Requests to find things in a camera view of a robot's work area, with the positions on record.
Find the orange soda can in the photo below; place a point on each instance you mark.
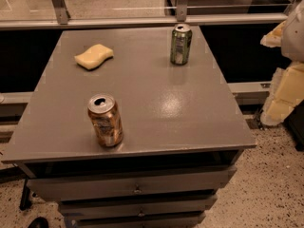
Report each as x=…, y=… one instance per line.
x=104, y=114

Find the drawer knob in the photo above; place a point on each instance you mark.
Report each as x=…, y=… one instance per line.
x=141, y=213
x=137, y=190

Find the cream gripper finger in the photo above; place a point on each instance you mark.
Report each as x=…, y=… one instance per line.
x=273, y=38
x=285, y=94

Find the top drawer knob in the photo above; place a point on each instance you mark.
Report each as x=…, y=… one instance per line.
x=137, y=190

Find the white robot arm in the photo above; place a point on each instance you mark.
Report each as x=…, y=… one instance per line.
x=292, y=41

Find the metal railing frame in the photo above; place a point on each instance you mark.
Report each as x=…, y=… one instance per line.
x=94, y=14

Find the green soda can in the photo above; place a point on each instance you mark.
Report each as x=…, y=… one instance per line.
x=180, y=44

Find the grey drawer cabinet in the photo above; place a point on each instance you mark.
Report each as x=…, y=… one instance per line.
x=182, y=132

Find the yellow sponge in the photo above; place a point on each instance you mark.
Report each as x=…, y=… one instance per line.
x=94, y=56

